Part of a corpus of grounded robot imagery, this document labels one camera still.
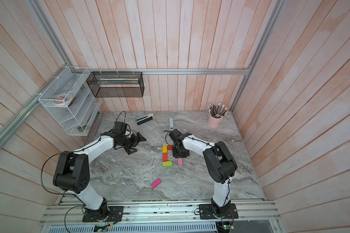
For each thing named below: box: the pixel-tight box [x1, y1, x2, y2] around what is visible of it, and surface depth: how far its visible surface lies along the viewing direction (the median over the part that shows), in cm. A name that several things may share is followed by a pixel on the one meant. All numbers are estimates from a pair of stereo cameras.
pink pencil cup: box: [207, 114, 224, 129], surface depth 109 cm
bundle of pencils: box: [208, 101, 229, 118], surface depth 106 cm
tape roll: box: [52, 93, 72, 106], surface depth 76 cm
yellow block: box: [162, 145, 168, 153], surface depth 100 cm
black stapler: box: [135, 113, 154, 126], surface depth 114 cm
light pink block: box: [177, 158, 184, 166], surface depth 92 cm
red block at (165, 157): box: [162, 152, 168, 162], surface depth 97 cm
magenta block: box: [150, 177, 162, 189], surface depth 86 cm
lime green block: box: [162, 161, 173, 167], surface depth 92 cm
